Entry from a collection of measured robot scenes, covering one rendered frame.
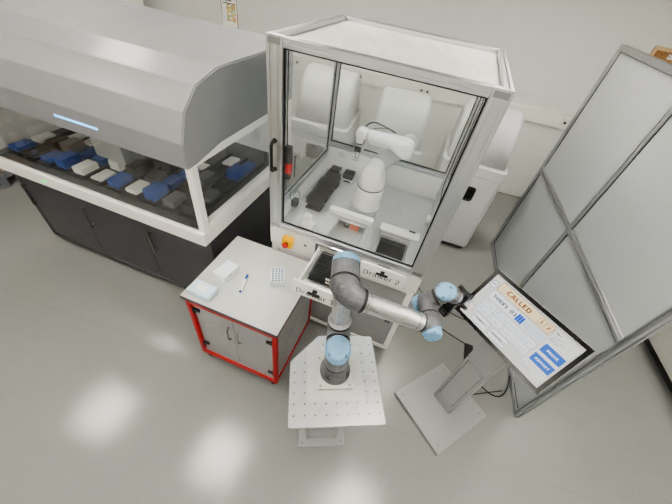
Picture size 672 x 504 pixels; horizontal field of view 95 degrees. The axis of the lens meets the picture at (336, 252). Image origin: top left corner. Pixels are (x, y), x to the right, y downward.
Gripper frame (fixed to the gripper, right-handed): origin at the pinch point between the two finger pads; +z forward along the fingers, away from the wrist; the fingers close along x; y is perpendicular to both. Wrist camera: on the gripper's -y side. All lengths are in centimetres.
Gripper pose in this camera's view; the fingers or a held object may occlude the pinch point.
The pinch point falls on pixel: (462, 303)
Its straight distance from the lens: 167.5
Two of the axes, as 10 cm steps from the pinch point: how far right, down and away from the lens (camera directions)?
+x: -5.0, -6.5, 5.7
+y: 6.5, -7.2, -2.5
